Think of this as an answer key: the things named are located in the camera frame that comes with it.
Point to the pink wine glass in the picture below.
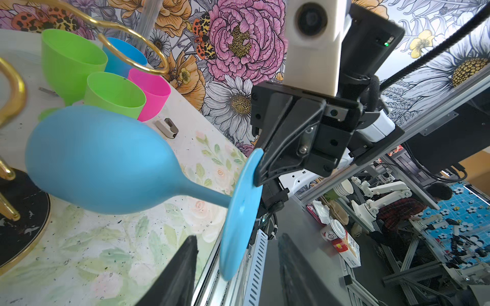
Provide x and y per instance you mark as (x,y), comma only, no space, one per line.
(156,89)

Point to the green wine glass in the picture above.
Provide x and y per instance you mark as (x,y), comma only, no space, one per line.
(67,61)
(114,93)

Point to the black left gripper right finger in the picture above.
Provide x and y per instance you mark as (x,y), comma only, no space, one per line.
(300,283)

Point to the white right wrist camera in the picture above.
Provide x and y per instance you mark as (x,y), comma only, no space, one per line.
(315,31)

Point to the aluminium front rail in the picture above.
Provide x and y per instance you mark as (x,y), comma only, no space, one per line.
(258,280)

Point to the right aluminium corner post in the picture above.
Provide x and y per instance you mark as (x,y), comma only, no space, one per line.
(148,17)

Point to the gold wine glass rack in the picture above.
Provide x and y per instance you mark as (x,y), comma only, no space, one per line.
(25,209)

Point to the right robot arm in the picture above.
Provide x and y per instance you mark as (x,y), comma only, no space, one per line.
(367,44)

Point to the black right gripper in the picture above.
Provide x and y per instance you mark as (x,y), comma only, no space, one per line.
(299,129)

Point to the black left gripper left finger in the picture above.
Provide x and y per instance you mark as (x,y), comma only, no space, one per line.
(176,283)

